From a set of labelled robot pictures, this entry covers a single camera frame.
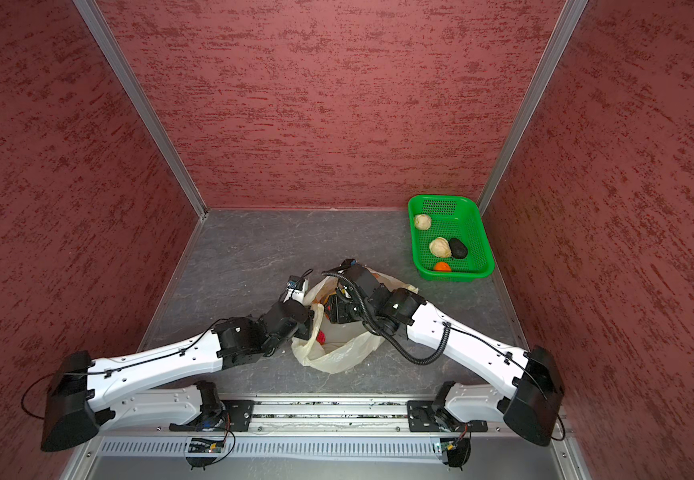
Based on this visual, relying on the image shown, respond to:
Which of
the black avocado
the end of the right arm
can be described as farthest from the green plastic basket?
the end of the right arm

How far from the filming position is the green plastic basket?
1014mm

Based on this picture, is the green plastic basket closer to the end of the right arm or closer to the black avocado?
the black avocado
